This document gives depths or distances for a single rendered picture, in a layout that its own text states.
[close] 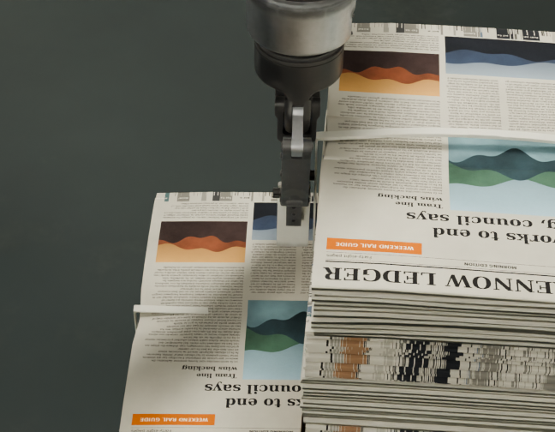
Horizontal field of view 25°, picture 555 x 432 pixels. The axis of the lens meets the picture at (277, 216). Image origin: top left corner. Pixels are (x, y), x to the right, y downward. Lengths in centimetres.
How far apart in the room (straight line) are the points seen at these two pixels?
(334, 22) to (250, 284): 38
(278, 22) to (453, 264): 23
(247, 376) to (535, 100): 37
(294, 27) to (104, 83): 203
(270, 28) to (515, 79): 28
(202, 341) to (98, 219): 141
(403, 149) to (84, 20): 220
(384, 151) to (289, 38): 15
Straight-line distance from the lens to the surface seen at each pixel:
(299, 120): 104
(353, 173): 106
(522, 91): 117
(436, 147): 109
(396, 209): 102
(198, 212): 137
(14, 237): 261
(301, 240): 118
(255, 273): 129
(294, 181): 108
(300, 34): 99
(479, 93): 116
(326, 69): 103
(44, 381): 233
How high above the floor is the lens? 174
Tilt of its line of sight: 42 degrees down
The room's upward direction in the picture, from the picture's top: straight up
